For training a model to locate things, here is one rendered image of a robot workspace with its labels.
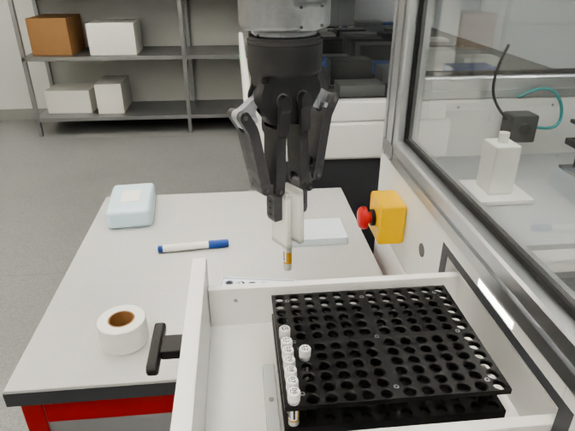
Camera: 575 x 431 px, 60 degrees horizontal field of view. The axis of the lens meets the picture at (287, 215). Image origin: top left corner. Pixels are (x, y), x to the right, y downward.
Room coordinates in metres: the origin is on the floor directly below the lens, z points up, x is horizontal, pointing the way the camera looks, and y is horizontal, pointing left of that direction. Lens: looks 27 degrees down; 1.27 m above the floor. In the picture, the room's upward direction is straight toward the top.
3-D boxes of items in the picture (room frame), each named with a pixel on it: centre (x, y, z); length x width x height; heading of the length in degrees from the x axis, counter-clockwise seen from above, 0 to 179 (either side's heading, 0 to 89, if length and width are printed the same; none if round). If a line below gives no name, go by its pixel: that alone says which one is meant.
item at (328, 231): (0.91, -0.05, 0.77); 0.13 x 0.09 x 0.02; 96
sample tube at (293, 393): (0.34, -0.01, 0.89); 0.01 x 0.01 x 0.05
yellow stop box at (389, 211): (0.77, -0.17, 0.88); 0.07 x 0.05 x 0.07; 6
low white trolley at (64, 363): (0.82, 0.12, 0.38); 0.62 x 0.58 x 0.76; 6
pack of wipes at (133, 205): (1.01, 0.35, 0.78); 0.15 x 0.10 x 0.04; 11
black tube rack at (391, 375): (0.43, -0.10, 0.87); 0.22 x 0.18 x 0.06; 96
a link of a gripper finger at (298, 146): (0.53, -0.01, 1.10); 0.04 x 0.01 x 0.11; 37
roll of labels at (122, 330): (0.59, 0.25, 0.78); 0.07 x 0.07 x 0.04
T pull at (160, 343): (0.41, 0.13, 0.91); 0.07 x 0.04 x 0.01; 6
